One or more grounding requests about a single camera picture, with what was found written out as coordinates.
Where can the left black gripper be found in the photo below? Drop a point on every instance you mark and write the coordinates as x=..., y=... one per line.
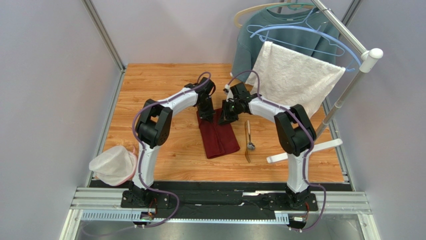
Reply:
x=207, y=115

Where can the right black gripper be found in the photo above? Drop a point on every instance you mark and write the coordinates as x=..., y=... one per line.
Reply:
x=225, y=116

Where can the dark red cloth napkin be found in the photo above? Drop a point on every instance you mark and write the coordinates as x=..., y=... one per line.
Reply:
x=218, y=140

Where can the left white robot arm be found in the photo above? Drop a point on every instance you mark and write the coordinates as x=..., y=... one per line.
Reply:
x=151, y=128

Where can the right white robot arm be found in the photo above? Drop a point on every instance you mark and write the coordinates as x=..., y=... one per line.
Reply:
x=294, y=129

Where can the silver metal spoon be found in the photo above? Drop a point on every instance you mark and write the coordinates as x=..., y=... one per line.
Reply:
x=250, y=144

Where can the white towel on hanger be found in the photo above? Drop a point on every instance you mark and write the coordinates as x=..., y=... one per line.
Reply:
x=287, y=77

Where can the beige wooden hanger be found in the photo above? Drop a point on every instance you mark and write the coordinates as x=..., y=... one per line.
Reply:
x=256, y=8

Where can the teal sweatshirt on hanger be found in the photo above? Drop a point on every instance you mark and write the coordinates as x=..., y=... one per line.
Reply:
x=246, y=51

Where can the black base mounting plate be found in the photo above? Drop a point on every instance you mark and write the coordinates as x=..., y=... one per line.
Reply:
x=218, y=200

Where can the white mesh bag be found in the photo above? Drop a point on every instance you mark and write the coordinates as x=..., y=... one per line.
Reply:
x=114, y=166

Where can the light blue clothes hanger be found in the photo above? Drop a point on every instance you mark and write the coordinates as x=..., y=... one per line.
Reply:
x=308, y=32

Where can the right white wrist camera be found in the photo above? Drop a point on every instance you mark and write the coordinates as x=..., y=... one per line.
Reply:
x=228, y=92

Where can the aluminium frame rail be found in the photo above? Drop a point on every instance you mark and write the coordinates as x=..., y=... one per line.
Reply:
x=97, y=20

